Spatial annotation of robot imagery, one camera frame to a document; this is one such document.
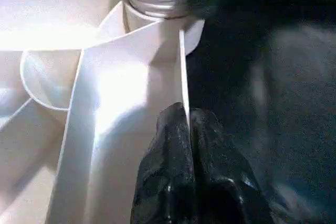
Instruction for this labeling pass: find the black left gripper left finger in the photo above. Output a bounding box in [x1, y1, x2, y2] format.
[130, 103, 196, 224]

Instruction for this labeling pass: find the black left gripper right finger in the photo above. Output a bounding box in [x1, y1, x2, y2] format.
[190, 109, 275, 224]

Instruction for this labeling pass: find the white plastic table top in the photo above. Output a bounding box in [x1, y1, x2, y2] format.
[0, 0, 205, 224]

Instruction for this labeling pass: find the black work surface mat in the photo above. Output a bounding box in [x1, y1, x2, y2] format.
[0, 0, 336, 224]

